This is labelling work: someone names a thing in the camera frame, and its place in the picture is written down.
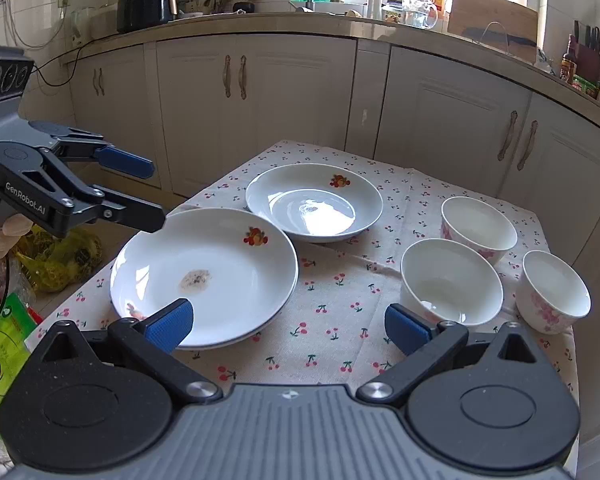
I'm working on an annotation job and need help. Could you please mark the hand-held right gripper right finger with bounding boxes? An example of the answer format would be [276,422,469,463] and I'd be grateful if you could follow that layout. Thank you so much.
[355,304,551,408]

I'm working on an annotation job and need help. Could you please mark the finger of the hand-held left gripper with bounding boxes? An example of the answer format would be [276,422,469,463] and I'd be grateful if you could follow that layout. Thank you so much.
[27,120,156,180]
[0,160,167,240]

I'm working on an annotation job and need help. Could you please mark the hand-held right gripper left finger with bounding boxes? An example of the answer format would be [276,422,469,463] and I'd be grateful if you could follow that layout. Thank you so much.
[27,298,223,407]

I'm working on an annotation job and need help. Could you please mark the plain white bowl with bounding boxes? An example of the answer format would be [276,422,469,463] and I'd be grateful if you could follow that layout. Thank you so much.
[400,238,504,328]

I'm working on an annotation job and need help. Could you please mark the stained white fruit print plate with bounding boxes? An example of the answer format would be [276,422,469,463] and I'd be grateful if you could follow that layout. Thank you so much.
[109,207,299,351]

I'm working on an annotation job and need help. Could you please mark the white pink flower bowl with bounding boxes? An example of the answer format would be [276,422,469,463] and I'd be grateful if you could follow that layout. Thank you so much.
[515,250,592,335]
[440,196,519,266]

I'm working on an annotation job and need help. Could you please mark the person's left hand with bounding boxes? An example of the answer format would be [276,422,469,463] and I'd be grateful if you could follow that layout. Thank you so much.
[0,180,32,261]

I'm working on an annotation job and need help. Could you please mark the white cabinet door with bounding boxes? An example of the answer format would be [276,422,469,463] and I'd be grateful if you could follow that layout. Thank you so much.
[497,94,600,271]
[156,37,237,198]
[375,47,531,203]
[67,45,148,186]
[232,35,357,196]

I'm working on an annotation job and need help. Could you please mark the cherry print tablecloth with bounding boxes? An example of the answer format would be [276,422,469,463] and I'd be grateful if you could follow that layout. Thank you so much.
[24,140,581,397]

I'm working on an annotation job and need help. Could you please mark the yellow plastic bag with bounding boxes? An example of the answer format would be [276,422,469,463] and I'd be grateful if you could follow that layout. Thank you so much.
[10,225,104,294]

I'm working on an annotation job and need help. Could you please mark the white electric kettle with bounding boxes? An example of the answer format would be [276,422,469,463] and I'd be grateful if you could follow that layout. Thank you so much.
[70,6,102,47]

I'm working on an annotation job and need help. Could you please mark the green packet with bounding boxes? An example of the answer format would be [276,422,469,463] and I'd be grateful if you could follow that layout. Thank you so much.
[0,292,38,441]

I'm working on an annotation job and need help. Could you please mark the white cabinet corner panel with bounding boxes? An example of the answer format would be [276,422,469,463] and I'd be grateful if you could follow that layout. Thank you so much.
[347,40,392,161]

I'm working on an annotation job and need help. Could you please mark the dark sauce bottle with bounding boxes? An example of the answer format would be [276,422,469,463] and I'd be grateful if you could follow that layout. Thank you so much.
[560,49,579,84]

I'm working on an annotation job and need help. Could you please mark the knife block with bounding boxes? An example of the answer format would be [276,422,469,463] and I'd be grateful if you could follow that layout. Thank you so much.
[567,20,600,86]

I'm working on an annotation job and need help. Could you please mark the wooden cutting board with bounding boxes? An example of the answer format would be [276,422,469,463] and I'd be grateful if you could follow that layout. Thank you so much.
[447,0,539,64]

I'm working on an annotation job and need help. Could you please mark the black power cable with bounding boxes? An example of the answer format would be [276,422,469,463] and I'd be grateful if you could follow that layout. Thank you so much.
[32,42,93,87]

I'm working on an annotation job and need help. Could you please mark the white hanging cable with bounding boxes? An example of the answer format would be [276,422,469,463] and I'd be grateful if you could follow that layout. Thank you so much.
[0,0,66,52]

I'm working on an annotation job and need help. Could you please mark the wire rack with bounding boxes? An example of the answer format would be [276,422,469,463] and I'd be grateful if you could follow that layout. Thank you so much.
[477,21,516,50]

